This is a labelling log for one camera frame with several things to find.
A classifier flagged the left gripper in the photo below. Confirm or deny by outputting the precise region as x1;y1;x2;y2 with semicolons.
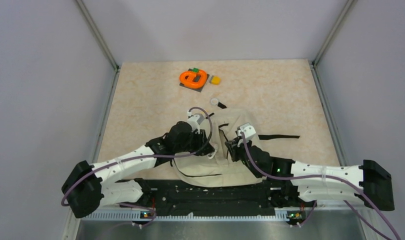
174;128;215;156

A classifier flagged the cream canvas backpack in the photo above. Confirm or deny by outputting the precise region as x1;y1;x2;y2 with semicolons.
170;100;301;188

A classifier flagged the yellow toy block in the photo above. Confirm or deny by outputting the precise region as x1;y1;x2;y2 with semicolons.
210;75;221;85

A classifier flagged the pink white eraser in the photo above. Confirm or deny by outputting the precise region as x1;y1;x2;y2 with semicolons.
207;144;219;159

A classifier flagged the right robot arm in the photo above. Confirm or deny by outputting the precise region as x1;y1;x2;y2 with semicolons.
225;137;395;212

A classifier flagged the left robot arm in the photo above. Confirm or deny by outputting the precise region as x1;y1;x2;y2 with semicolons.
60;121;214;219

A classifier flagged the orange plastic toy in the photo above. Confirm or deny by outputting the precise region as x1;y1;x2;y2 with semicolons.
179;68;208;90

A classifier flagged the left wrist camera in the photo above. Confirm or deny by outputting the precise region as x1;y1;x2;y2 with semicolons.
186;110;206;134

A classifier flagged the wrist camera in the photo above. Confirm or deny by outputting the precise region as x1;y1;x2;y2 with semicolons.
236;122;257;145
186;110;206;134

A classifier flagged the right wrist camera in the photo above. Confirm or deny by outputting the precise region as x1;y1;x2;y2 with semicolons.
236;122;257;145

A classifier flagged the grey toy base plate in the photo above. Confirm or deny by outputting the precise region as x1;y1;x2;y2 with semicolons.
179;68;209;93

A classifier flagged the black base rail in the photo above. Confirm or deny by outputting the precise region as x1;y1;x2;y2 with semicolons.
135;178;321;218

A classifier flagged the aluminium frame rail left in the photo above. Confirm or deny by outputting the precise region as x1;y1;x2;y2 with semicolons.
61;0;121;240

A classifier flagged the aluminium frame rail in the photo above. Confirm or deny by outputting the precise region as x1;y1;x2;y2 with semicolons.
309;0;358;167
61;0;121;240

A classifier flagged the aluminium frame rail right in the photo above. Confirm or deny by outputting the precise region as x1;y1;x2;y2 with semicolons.
309;0;358;167

